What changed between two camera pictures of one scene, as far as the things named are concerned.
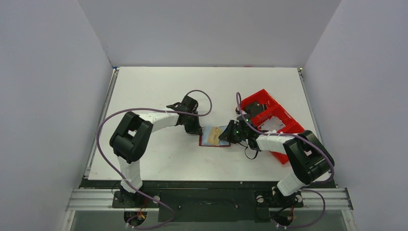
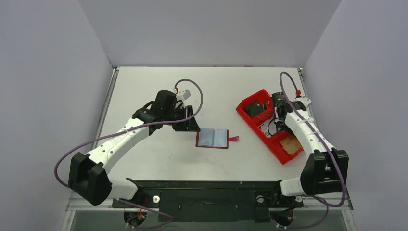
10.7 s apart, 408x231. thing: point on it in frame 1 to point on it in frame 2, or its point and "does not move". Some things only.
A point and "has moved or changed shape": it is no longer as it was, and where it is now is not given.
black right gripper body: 232,133 to 277,117
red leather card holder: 210,136 does not move
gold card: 213,135 has moved or changed shape
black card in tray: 254,109 does not move
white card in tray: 274,123 does not move
